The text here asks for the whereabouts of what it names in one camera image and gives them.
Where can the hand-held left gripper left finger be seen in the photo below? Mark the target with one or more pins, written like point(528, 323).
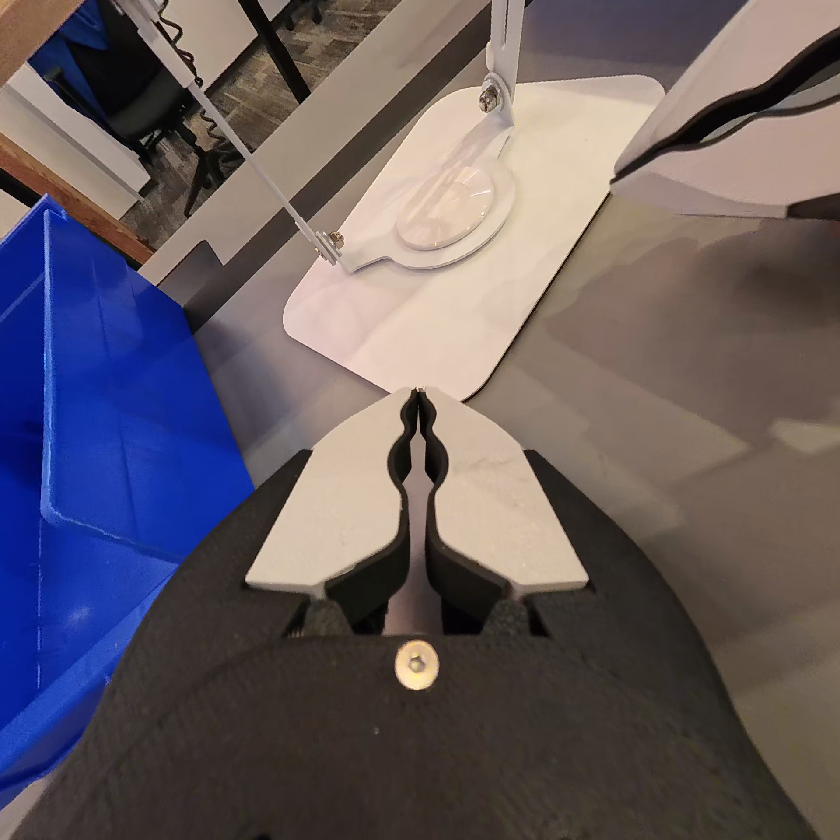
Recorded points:
point(328, 518)

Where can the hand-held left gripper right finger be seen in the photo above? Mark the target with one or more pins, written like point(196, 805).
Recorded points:
point(505, 518)

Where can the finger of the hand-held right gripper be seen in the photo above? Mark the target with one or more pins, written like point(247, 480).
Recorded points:
point(735, 52)
point(709, 187)

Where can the white metal stand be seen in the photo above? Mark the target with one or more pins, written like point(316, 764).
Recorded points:
point(426, 315)

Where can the blue plastic bin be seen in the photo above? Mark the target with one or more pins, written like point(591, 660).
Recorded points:
point(118, 407)

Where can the wooden trimmed background table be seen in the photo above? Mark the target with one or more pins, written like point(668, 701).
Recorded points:
point(72, 200)

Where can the black table leg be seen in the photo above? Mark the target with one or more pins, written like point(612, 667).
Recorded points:
point(275, 46)

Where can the black office chair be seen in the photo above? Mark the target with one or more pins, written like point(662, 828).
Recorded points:
point(144, 98)

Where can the wooden board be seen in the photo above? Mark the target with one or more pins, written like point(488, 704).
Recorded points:
point(26, 33)

